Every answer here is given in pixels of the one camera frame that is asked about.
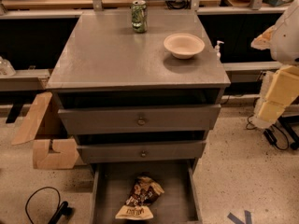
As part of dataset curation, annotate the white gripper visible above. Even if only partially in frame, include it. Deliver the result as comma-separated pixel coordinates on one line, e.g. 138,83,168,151
254,65,299,122

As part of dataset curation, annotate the brown chip bag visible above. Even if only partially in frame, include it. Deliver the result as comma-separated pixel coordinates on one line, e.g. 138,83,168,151
115,176,164,220

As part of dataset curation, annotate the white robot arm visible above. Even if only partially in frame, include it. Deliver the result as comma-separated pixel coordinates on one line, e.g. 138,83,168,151
250,0,299,129

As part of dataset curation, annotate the grey top drawer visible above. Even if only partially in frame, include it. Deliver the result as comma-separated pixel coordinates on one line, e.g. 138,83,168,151
58,89,221,135

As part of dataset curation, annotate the grey drawer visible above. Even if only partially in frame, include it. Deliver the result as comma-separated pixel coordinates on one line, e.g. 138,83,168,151
58,89,221,135
90,161,202,224
78,132,206,163

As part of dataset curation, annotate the grey bottom drawer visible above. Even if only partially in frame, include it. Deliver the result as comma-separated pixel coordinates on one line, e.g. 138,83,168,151
90,161,202,224

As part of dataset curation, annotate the grey middle drawer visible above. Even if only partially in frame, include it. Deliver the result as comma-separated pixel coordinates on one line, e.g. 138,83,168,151
78,132,206,163

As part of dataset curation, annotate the grey drawer cabinet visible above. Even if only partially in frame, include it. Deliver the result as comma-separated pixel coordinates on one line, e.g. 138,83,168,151
46,10,232,170

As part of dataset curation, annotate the white pump dispenser bottle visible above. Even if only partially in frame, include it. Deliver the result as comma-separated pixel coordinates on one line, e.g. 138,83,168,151
214,40,224,60

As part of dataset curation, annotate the white paper bowl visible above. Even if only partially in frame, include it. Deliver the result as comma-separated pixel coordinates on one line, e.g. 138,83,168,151
164,34,205,59

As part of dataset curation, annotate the green soda can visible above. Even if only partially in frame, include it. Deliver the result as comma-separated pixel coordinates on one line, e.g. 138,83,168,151
131,0,147,33

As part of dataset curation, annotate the cardboard box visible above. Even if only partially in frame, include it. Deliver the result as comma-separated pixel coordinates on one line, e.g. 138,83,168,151
11,92,84,170

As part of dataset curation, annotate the clear plastic container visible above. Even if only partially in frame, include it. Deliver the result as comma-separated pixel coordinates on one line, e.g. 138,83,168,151
0,56,16,77

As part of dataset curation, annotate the black cable on floor right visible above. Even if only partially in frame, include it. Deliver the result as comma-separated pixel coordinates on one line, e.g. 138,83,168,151
245,114,292,151

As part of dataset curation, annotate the black cable on floor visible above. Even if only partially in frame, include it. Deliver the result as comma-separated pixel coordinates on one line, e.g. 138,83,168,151
24,186,75,224
245,114,292,151

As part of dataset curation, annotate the black cable on floor left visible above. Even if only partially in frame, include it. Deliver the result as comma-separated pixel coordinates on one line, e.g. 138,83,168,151
24,186,75,224

